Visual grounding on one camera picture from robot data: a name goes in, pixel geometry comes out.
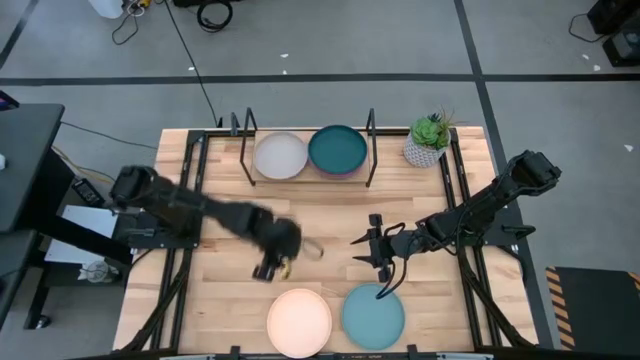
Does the long black floor cable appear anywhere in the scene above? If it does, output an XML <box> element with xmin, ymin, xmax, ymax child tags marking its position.
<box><xmin>163</xmin><ymin>0</ymin><xmax>224</xmax><ymax>129</ymax></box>

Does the black power adapter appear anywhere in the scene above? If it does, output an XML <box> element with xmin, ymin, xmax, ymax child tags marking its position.
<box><xmin>71</xmin><ymin>177</ymin><xmax>106</xmax><ymax>208</ymax></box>

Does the white paper sheet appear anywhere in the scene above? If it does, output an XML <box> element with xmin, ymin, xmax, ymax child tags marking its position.
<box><xmin>44</xmin><ymin>204</ymin><xmax>121</xmax><ymax>265</ymax></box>

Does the black cable by equipment box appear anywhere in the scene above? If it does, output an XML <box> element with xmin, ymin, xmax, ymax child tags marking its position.
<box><xmin>568</xmin><ymin>12</ymin><xmax>609</xmax><ymax>44</ymax></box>

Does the peach plate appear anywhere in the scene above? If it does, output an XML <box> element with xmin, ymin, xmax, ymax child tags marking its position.
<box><xmin>265</xmin><ymin>287</ymin><xmax>334</xmax><ymax>360</ymax></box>

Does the succulent plant in white pot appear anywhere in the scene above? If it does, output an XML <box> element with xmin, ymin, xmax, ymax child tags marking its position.
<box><xmin>402</xmin><ymin>106</ymin><xmax>469</xmax><ymax>170</ymax></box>

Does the black aluminium table frame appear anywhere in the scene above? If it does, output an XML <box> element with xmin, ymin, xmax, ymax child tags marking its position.
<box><xmin>112</xmin><ymin>112</ymin><xmax>541</xmax><ymax>360</ymax></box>

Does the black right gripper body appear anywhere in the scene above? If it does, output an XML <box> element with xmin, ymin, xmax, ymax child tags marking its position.
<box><xmin>367</xmin><ymin>213</ymin><xmax>430</xmax><ymax>284</ymax></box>

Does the black desk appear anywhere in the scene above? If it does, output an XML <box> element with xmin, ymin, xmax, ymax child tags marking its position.
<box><xmin>0</xmin><ymin>102</ymin><xmax>134</xmax><ymax>331</ymax></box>

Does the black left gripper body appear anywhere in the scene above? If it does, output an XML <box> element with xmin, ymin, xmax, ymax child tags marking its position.
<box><xmin>249</xmin><ymin>211</ymin><xmax>305</xmax><ymax>282</ymax></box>

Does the small black equipment box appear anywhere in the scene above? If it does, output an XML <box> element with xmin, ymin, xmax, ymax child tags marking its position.
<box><xmin>602</xmin><ymin>32</ymin><xmax>640</xmax><ymax>68</ymax></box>

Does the dark teal plate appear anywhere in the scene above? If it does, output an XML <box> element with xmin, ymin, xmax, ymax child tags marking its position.
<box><xmin>307</xmin><ymin>124</ymin><xmax>369</xmax><ymax>177</ymax></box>

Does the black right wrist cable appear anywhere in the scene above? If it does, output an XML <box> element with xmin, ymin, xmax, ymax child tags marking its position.
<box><xmin>374</xmin><ymin>248</ymin><xmax>407</xmax><ymax>301</ymax></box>

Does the black mat with striped edge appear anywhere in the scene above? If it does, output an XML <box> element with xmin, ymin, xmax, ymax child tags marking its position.
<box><xmin>544</xmin><ymin>266</ymin><xmax>640</xmax><ymax>354</ymax></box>

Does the white container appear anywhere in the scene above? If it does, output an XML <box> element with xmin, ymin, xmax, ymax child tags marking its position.
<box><xmin>88</xmin><ymin>0</ymin><xmax>125</xmax><ymax>20</ymax></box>

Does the power strip with plugs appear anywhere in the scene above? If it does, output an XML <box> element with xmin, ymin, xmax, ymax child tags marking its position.
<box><xmin>122</xmin><ymin>0</ymin><xmax>154</xmax><ymax>16</ymax></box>

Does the light teal plate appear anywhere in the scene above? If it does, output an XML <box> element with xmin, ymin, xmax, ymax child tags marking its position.
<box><xmin>340</xmin><ymin>282</ymin><xmax>407</xmax><ymax>352</ymax></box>

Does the grey plate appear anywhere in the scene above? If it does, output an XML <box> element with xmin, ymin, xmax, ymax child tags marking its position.
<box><xmin>252</xmin><ymin>130</ymin><xmax>310</xmax><ymax>181</ymax></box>

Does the coiled black cable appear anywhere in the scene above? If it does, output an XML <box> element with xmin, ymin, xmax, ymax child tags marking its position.
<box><xmin>196</xmin><ymin>0</ymin><xmax>235</xmax><ymax>34</ymax></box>

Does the thin black cable from desk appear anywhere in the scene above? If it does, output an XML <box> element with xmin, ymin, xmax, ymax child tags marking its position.
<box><xmin>60</xmin><ymin>121</ymin><xmax>160</xmax><ymax>151</ymax></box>

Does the looped thin black cable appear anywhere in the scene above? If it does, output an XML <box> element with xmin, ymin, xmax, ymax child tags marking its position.
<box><xmin>110</xmin><ymin>4</ymin><xmax>146</xmax><ymax>46</ymax></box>

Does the large black equipment box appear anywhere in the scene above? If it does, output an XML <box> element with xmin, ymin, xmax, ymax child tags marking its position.
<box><xmin>587</xmin><ymin>0</ymin><xmax>640</xmax><ymax>36</ymax></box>

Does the magenta plate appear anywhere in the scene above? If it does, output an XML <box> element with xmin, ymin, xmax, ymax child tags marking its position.
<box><xmin>313</xmin><ymin>167</ymin><xmax>365</xmax><ymax>180</ymax></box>

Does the wooden shelf with black frame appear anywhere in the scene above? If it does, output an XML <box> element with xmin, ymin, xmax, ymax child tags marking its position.
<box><xmin>239</xmin><ymin>107</ymin><xmax>379</xmax><ymax>189</ymax></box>

